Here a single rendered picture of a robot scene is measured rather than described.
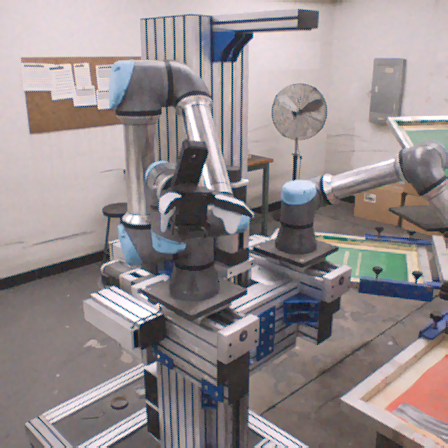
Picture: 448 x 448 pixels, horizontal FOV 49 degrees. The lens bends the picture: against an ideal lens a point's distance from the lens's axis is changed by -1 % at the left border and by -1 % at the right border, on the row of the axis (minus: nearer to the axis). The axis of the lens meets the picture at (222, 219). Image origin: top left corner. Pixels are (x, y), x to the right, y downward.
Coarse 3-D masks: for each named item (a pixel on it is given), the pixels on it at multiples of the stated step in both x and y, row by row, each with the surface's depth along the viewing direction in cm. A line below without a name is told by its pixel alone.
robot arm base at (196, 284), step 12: (180, 264) 139; (180, 276) 139; (192, 276) 138; (204, 276) 139; (216, 276) 143; (180, 288) 139; (192, 288) 139; (204, 288) 139; (216, 288) 142; (192, 300) 139
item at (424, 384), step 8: (440, 360) 163; (432, 368) 159; (440, 368) 159; (424, 376) 155; (432, 376) 155; (440, 376) 155; (416, 384) 151; (424, 384) 151; (432, 384) 151; (408, 392) 147; (416, 392) 147; (424, 392) 147; (400, 400) 144; (408, 400) 144; (416, 400) 144; (392, 408) 140; (400, 416) 137; (432, 416) 137
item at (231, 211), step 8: (216, 200) 85; (224, 200) 85; (232, 200) 85; (216, 208) 87; (224, 208) 86; (232, 208) 84; (240, 208) 83; (248, 208) 82; (216, 216) 88; (224, 216) 87; (232, 216) 85; (240, 216) 84; (248, 216) 82; (232, 224) 86; (232, 232) 86
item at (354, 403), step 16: (416, 352) 161; (384, 368) 153; (400, 368) 155; (368, 384) 145; (384, 384) 149; (352, 400) 139; (352, 416) 137; (368, 416) 133; (384, 416) 132; (384, 432) 130; (400, 432) 127; (416, 432) 126
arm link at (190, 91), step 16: (176, 64) 122; (176, 80) 121; (192, 80) 122; (176, 96) 122; (192, 96) 120; (208, 96) 123; (176, 112) 124; (192, 112) 120; (208, 112) 121; (192, 128) 118; (208, 128) 118; (208, 144) 116; (208, 160) 114; (208, 176) 113; (224, 176) 114; (224, 192) 112; (208, 208) 109; (224, 224) 109; (240, 224) 111
